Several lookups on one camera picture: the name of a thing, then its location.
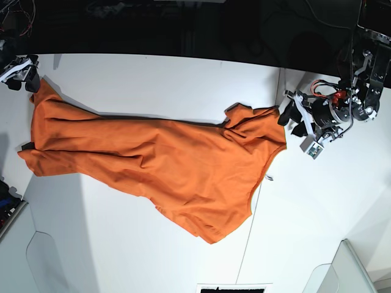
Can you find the grey box, bottom right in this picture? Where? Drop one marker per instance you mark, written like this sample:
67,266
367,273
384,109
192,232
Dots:
345,274

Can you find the grey tool tray, left edge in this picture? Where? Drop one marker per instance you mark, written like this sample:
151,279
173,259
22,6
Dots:
11,208

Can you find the white framed black panel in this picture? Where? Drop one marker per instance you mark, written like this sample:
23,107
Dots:
261,288

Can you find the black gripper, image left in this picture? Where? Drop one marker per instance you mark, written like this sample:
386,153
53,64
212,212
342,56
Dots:
22,69

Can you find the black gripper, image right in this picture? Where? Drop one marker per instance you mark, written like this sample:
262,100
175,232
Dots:
315,115

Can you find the orange t-shirt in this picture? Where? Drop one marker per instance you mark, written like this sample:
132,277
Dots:
201,177

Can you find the white wrist camera, image right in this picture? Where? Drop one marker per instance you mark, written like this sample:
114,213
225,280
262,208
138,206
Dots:
312,146

